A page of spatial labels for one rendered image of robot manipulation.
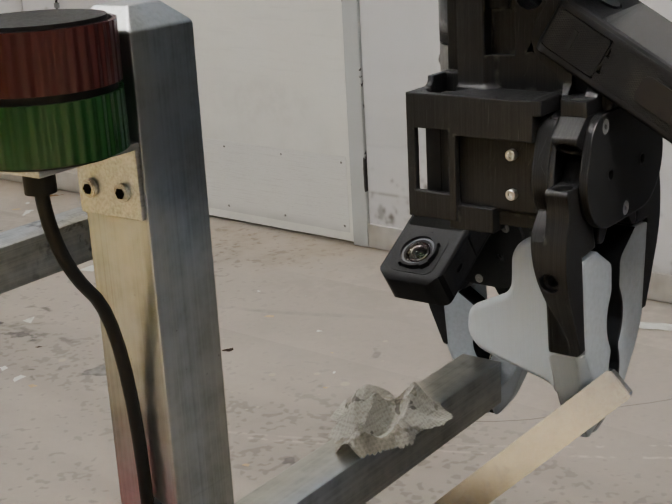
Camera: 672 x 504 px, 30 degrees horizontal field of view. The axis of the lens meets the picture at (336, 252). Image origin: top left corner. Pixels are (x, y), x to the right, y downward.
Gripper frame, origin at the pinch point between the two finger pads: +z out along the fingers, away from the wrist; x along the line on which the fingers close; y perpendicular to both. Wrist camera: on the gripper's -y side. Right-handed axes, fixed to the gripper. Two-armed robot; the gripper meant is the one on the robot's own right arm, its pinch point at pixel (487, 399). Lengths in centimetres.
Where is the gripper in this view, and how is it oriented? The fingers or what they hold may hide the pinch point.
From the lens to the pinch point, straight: 87.3
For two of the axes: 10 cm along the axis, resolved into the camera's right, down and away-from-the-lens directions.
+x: -8.1, -1.4, 5.7
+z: 0.5, 9.5, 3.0
